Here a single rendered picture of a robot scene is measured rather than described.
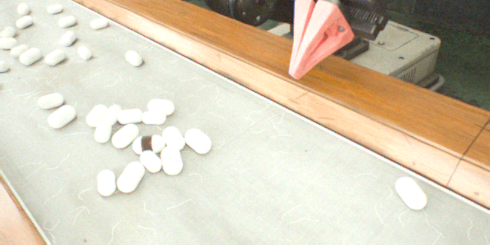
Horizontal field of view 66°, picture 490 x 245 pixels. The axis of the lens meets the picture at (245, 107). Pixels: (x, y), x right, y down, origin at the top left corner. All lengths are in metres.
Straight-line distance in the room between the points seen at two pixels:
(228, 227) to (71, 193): 0.18
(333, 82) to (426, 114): 0.12
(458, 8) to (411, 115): 1.95
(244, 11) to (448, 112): 0.49
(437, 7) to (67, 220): 2.24
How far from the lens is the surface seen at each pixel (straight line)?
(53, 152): 0.52
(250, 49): 0.58
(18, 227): 0.42
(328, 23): 0.39
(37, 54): 0.74
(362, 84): 0.50
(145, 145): 0.45
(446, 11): 2.42
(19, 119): 0.61
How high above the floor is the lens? 1.05
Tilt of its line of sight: 38 degrees down
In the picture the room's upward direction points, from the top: 6 degrees counter-clockwise
